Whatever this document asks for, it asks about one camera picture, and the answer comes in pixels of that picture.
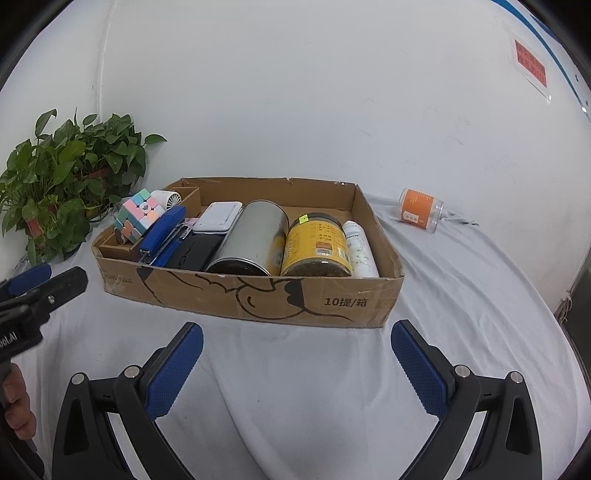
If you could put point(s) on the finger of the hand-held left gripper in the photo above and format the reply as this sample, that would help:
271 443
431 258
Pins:
27 279
60 286

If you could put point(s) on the blue stapler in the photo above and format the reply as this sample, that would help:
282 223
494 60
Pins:
161 235

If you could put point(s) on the person's left hand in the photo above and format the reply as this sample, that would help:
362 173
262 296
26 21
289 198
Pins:
18 406

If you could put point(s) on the yellow label jar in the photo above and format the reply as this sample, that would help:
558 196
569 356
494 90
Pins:
316 244

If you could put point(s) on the white spray bottle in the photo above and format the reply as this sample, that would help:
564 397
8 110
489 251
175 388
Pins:
362 251

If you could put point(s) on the pastel puzzle cube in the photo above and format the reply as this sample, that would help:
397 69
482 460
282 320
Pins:
138 217

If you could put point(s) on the small cardboard tray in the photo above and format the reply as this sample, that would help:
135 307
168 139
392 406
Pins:
120 251

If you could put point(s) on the red wall sign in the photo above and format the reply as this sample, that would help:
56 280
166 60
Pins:
531 64

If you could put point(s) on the white table cloth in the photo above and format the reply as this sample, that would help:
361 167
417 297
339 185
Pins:
295 392

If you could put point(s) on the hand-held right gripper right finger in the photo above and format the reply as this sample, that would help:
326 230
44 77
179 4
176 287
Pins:
420 369

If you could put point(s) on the black oval pouch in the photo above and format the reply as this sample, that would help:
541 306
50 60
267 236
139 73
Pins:
194 253

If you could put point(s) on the silver metal can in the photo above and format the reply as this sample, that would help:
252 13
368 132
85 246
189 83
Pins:
251 240

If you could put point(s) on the potted green plant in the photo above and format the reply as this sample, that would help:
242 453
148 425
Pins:
60 184

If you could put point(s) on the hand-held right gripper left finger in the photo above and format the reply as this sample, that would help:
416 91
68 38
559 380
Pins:
171 383

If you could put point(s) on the white rectangular case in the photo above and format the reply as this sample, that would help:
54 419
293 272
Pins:
217 217

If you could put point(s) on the small white fan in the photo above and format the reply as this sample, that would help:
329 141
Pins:
168 201

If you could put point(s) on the clear jar with orange label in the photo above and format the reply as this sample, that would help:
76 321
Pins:
418 210

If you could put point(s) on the large cardboard box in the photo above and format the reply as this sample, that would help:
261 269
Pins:
277 300

